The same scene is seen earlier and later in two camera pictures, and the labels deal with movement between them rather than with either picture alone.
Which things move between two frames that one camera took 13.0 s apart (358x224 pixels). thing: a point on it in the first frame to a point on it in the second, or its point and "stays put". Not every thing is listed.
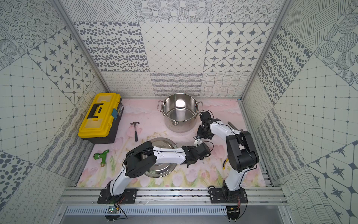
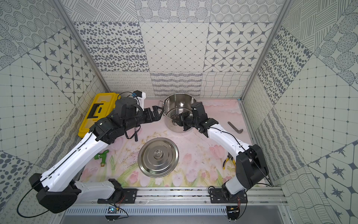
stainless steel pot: (180, 110) stays put
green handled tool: (103, 156) stays put
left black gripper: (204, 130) to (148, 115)
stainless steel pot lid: (159, 170) stays put
